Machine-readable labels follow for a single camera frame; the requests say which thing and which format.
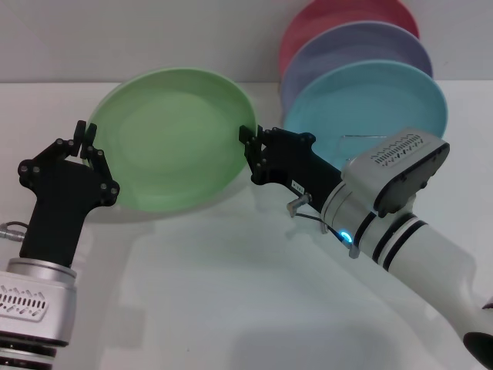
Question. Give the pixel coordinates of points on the blue round plate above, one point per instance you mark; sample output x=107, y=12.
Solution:
x=366, y=96

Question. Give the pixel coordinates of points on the green round plate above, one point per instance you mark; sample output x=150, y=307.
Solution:
x=173, y=142

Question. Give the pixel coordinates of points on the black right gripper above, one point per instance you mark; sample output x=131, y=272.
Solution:
x=300, y=169

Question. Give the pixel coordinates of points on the red round plate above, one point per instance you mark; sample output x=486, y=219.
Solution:
x=327, y=15

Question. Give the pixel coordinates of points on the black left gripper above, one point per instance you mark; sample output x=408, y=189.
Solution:
x=58, y=216

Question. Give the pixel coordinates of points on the purple round plate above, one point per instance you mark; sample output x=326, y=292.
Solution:
x=346, y=42

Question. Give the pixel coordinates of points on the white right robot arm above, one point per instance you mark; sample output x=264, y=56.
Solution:
x=404, y=239

